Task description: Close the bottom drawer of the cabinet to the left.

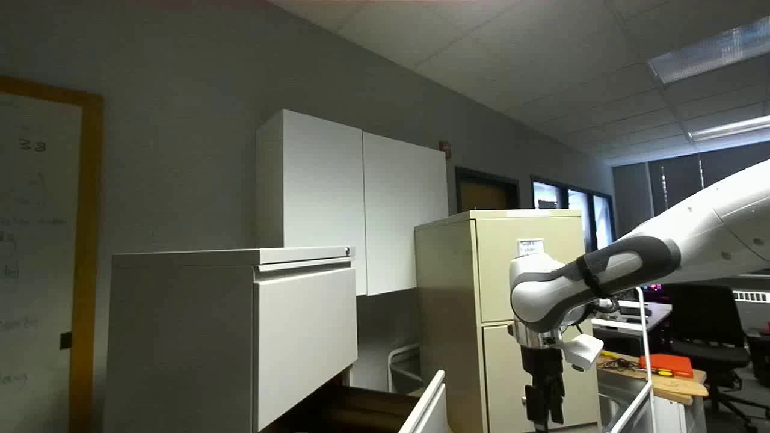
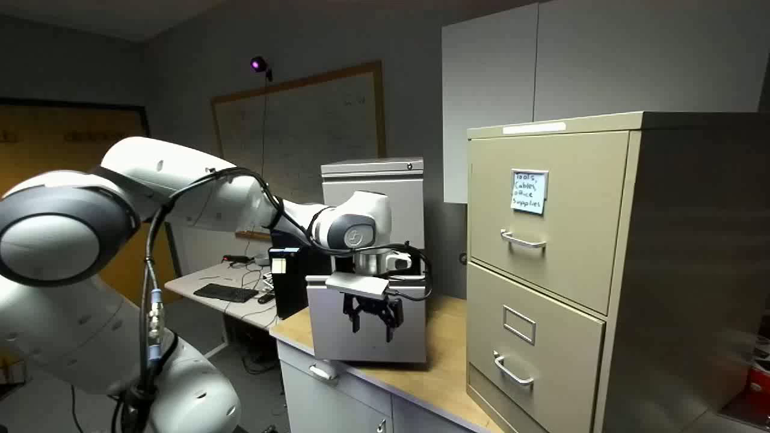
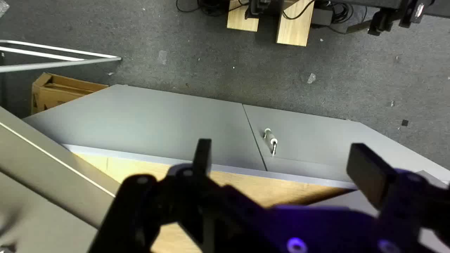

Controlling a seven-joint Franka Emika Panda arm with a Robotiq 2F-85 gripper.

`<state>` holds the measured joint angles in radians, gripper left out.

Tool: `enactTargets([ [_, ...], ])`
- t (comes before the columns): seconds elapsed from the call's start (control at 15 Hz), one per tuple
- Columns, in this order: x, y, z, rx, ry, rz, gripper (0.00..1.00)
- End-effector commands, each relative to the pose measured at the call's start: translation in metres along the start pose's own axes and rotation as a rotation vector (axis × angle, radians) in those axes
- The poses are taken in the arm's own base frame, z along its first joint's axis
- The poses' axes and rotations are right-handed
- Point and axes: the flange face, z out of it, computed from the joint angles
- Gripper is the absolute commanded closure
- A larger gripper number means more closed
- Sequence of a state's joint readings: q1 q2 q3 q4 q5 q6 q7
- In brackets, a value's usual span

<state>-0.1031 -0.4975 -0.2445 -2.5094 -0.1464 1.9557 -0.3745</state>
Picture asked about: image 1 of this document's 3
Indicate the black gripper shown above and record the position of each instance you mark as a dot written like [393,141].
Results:
[545,394]

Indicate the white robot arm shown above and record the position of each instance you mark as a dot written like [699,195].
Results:
[716,235]

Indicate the beige filing cabinet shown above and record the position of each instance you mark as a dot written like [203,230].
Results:
[462,277]

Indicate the open white bottom drawer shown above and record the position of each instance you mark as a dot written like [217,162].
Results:
[352,411]

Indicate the white drawer cabinet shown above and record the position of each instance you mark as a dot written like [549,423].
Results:
[225,341]

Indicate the wooden desk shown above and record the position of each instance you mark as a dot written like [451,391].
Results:
[681,391]

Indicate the orange box on desk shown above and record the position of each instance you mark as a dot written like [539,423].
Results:
[668,364]

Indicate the black office chair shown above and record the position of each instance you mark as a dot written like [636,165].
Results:
[709,331]

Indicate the dark window row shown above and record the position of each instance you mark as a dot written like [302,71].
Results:
[594,210]

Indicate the ceiling light panel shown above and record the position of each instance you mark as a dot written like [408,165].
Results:
[723,50]

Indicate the wood framed whiteboard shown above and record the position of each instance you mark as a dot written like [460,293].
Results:
[50,145]

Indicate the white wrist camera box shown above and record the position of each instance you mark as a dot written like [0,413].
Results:
[583,352]

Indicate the white metal frame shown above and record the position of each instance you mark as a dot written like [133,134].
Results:
[623,378]

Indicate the white wall cabinet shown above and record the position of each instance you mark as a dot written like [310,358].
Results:
[328,183]

